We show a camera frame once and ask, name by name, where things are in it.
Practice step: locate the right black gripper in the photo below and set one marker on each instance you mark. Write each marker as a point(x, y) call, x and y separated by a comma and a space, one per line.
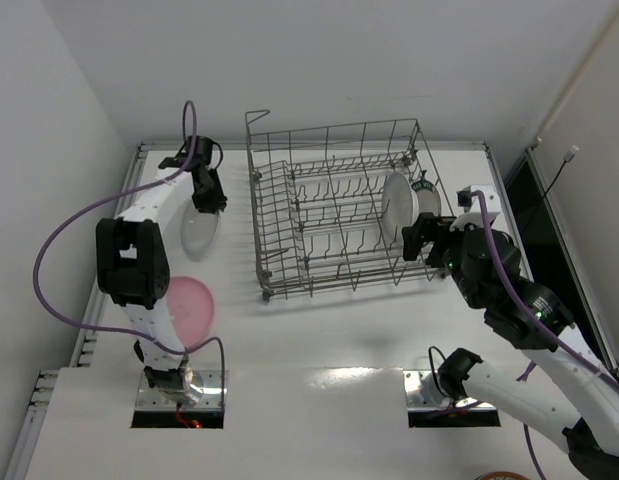
point(424, 237)

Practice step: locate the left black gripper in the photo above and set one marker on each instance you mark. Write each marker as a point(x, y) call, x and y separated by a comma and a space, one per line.
point(209, 190)

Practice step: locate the white shallow bowl plate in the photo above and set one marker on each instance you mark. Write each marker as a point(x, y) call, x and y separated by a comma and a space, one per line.
point(197, 232)

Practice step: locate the plate with green patterned rim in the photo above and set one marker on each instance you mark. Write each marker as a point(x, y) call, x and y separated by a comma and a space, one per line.
point(426, 195)

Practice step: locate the pink plastic plate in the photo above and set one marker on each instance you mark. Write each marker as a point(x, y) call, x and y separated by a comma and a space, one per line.
point(191, 307)

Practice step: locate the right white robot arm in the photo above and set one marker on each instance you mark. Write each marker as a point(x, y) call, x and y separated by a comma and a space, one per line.
point(582, 417)

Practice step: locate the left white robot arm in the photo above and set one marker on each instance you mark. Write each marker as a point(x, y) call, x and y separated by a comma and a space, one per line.
point(132, 262)

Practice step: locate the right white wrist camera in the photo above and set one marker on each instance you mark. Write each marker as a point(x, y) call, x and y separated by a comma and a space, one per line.
point(481, 205)

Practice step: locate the grey wire dish rack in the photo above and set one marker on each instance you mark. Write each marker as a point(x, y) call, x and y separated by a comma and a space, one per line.
point(316, 203)

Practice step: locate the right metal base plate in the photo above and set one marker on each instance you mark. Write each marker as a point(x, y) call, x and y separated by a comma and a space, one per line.
point(423, 397)

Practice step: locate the metal base plate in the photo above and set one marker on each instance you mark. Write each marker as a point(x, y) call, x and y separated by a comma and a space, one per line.
point(423, 397)
point(202, 395)

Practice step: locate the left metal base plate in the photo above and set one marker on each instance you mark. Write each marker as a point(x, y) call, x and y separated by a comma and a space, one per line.
point(202, 395)

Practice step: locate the beige wall conduit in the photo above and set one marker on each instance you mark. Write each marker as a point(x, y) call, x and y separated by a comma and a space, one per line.
point(575, 78)

